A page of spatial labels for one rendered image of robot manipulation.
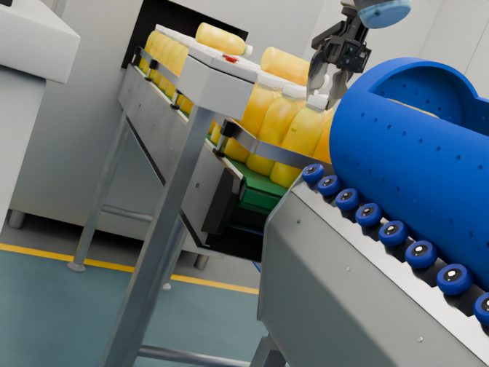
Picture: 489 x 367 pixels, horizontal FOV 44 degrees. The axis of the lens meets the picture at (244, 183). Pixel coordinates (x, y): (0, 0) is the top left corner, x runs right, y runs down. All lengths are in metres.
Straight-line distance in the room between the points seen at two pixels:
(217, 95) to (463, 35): 5.05
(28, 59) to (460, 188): 0.53
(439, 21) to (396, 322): 5.71
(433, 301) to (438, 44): 5.57
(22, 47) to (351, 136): 0.67
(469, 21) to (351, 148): 5.17
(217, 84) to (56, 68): 0.73
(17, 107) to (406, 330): 0.56
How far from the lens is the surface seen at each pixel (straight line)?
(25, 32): 0.49
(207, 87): 1.19
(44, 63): 0.49
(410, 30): 6.36
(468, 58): 5.98
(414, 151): 0.89
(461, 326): 0.79
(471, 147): 0.81
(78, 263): 2.74
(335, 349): 0.99
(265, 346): 1.23
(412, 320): 0.84
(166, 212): 1.33
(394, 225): 0.94
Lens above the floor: 1.13
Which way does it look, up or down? 12 degrees down
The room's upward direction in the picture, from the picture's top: 21 degrees clockwise
